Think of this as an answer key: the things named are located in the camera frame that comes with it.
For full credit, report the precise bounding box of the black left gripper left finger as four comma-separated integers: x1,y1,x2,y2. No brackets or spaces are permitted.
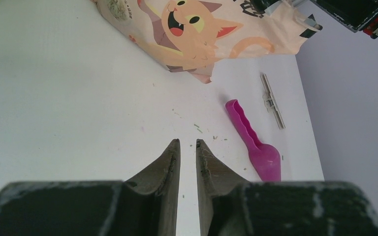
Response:
0,139,180,236

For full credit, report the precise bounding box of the peach cat litter bag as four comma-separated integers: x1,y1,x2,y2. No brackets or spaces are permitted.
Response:
95,0,322,84

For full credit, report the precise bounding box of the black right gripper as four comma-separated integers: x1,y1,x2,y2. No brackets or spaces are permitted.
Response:
251,0,378,39

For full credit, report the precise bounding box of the magenta plastic scoop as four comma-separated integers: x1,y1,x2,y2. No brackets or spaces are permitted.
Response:
225,99,282,182

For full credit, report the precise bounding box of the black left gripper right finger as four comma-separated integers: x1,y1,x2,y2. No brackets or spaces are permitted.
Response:
196,139,378,236

